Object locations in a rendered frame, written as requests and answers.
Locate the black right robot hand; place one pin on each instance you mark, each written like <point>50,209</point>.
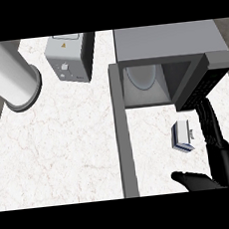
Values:
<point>221,162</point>

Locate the white and blue milk carton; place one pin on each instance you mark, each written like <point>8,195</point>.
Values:
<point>183,136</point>

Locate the dark grey microwave door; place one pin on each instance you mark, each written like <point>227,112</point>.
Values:
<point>123,132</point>

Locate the grey microwave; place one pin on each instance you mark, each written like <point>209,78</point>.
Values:
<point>180,56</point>

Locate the glass microwave turntable plate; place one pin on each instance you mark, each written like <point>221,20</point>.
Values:
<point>142,77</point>

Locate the grey toaster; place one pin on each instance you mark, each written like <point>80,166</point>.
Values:
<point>69,59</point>

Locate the white cylinder with grey rim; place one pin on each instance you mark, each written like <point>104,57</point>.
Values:
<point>9,76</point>

